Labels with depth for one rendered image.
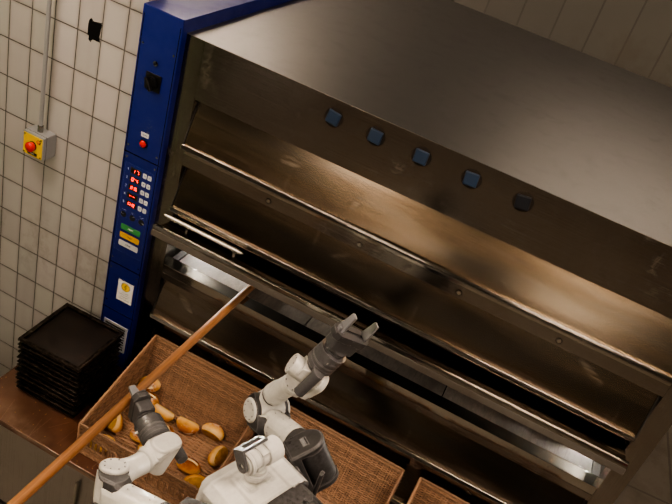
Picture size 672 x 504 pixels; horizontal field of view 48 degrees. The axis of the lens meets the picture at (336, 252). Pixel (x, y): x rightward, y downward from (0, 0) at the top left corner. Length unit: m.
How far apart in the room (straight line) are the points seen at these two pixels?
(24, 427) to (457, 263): 1.77
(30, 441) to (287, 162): 1.46
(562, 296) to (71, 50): 1.90
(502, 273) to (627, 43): 2.89
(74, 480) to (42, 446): 0.18
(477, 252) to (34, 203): 1.85
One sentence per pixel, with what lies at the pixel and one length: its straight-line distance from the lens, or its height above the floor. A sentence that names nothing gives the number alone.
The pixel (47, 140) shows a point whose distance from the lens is 3.08.
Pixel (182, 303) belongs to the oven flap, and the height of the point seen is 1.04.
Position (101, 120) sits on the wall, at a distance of 2.94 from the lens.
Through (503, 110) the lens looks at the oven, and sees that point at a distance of 2.83.
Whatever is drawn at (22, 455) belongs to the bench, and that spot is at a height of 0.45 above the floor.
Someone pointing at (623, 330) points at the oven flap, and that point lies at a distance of 2.48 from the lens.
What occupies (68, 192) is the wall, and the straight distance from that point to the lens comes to 3.18.
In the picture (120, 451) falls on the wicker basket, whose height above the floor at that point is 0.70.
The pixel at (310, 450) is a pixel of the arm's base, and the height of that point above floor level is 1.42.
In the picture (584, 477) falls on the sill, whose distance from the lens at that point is 2.87.
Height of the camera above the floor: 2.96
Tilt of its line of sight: 32 degrees down
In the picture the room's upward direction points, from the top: 19 degrees clockwise
